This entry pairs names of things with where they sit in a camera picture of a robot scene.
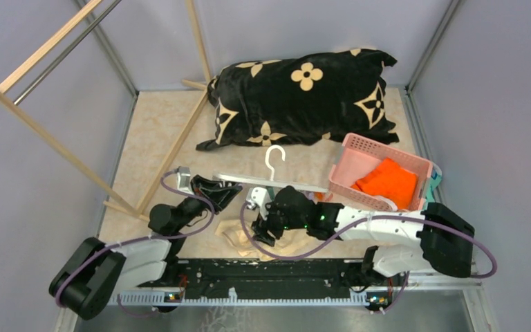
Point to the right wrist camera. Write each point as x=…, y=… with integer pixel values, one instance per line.
x=257, y=199

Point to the black floral pillow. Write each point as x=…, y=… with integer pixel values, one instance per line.
x=300, y=101

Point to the white clip hanger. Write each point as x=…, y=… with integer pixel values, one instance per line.
x=269, y=181

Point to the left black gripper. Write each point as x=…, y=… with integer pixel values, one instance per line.
x=217, y=192

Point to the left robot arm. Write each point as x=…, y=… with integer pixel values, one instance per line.
x=123, y=256

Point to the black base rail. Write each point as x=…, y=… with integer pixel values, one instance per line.
x=311, y=282

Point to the cream boxer underwear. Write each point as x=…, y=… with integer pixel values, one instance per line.
x=292, y=243

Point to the pink plastic basket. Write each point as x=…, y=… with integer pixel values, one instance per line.
x=360, y=156

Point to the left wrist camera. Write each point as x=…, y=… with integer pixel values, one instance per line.
x=183, y=180

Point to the metal rack rod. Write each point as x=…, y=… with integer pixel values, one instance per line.
x=64, y=54

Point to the wooden drying rack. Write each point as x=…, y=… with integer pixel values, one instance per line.
x=83, y=103

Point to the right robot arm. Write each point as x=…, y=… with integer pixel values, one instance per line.
x=435, y=237

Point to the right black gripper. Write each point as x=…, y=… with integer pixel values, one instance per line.
x=261, y=227

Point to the orange underwear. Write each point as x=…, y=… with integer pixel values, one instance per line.
x=390, y=181

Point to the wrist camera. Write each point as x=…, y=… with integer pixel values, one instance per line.
x=183, y=180
x=257, y=199

